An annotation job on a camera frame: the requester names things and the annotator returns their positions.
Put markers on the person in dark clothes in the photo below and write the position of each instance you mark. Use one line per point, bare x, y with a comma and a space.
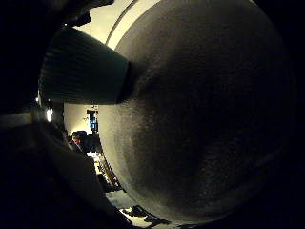
83, 141

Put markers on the teal ribbed plastic cup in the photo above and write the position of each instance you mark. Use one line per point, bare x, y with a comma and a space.
85, 66

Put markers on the computer monitor with blue screen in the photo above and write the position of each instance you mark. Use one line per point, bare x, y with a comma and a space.
92, 122

